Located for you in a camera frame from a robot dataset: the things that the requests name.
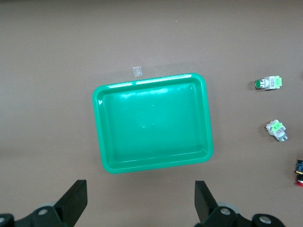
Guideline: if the green push button switch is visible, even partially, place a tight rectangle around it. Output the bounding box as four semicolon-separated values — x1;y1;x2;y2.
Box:
254;75;284;91
265;119;288;143

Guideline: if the brown paper table cover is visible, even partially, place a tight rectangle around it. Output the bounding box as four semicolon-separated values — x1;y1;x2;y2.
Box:
0;0;303;227

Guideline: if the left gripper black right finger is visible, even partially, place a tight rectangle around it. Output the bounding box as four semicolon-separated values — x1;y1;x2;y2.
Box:
195;180;240;227

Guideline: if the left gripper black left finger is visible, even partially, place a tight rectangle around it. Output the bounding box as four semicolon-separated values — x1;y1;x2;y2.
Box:
16;179;88;227

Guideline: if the red button black blue body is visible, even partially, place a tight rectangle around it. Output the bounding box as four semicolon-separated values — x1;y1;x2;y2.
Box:
293;159;303;187

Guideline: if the green plastic tray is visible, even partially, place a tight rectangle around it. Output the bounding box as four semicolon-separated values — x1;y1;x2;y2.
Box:
91;72;214;175

